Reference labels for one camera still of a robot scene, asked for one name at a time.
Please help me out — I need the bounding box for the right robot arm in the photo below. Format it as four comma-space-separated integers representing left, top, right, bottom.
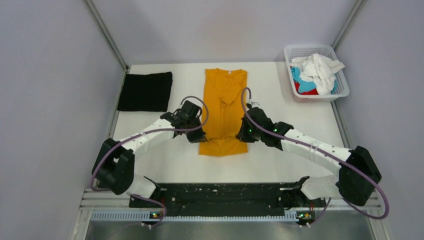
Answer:
237, 107, 382, 207

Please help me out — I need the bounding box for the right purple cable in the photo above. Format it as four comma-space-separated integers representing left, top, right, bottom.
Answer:
240, 87, 390, 228

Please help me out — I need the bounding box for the white plastic basket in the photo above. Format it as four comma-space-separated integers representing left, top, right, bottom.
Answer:
283, 44, 350, 103

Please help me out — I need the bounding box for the white t-shirt in basket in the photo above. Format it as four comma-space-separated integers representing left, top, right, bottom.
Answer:
289, 53, 345, 96

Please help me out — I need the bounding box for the purple cable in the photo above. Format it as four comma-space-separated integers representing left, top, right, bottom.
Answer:
240, 87, 390, 228
90, 96, 210, 228

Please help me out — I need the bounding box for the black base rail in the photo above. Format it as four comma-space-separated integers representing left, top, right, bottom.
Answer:
129, 182, 326, 217

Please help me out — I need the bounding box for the orange t-shirt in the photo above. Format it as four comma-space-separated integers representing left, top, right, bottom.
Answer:
198, 68, 248, 157

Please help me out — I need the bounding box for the red t-shirt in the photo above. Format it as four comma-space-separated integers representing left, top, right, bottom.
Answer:
294, 81, 318, 96

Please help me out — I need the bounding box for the folded black t-shirt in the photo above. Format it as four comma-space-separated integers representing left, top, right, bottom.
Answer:
117, 71, 173, 112

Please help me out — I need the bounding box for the light blue t-shirt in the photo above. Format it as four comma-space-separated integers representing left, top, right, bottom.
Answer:
290, 66, 339, 94

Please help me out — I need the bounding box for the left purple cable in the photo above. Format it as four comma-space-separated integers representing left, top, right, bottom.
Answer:
90, 96, 210, 228

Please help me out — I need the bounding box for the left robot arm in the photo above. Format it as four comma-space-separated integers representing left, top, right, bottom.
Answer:
90, 99, 209, 207

